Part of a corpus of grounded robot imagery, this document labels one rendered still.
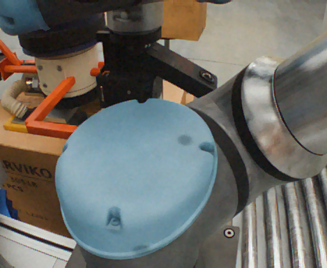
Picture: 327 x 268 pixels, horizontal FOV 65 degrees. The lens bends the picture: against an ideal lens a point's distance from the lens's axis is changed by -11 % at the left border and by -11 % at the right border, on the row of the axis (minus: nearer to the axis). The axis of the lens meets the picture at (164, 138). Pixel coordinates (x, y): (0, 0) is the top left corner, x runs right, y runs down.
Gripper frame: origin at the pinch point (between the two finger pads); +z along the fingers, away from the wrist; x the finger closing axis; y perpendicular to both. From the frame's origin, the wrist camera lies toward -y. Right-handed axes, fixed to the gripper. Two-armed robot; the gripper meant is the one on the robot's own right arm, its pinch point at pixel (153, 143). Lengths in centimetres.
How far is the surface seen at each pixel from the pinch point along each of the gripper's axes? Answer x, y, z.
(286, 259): -14, -43, 58
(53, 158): -6.0, 27.1, 14.5
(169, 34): -175, 30, 42
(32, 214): -6, 45, 45
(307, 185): -46, -53, 53
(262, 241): -20, -34, 59
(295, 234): -21, -45, 53
